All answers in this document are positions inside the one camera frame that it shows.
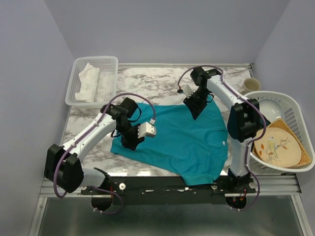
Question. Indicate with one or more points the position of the white ceramic bowl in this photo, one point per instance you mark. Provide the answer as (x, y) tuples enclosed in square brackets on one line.
[(271, 109)]

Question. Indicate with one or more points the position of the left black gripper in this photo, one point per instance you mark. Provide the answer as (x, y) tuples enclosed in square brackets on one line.
[(132, 142)]

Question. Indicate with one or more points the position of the woven wicker tray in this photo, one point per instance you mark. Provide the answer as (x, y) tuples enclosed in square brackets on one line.
[(305, 158)]

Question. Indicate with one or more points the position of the aluminium frame rail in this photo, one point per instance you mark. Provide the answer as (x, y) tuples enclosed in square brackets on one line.
[(269, 186)]

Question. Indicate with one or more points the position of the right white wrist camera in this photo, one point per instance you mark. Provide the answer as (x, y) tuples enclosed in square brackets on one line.
[(186, 90)]

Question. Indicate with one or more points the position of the teal t shirt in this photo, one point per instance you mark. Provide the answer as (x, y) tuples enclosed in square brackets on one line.
[(196, 149)]

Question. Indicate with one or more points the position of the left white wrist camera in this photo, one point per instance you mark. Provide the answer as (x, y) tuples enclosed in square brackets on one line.
[(146, 130)]

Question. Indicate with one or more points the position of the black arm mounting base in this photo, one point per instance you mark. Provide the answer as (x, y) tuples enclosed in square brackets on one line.
[(119, 192)]

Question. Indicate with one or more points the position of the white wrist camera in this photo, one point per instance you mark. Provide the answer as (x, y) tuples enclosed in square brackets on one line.
[(186, 90), (146, 130)]

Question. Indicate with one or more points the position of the white crumpled cloth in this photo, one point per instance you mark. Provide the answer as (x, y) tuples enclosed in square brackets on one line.
[(88, 78)]

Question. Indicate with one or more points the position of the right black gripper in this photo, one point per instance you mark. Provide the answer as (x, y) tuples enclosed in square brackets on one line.
[(195, 109)]

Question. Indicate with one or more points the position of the cream ceramic mug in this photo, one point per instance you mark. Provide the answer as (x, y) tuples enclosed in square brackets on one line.
[(250, 84)]

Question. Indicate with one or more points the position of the beige bird plate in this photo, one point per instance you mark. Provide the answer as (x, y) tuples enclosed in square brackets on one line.
[(278, 148)]

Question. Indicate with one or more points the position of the white perforated plastic basket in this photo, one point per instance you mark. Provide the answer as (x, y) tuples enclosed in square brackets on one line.
[(106, 83)]

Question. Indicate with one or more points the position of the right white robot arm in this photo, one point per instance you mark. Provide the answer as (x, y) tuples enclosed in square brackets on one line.
[(245, 119)]

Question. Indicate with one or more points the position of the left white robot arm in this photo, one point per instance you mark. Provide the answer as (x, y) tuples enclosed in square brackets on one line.
[(63, 163)]

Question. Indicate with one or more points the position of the white round dish basket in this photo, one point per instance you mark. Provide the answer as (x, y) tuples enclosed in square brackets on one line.
[(294, 119)]

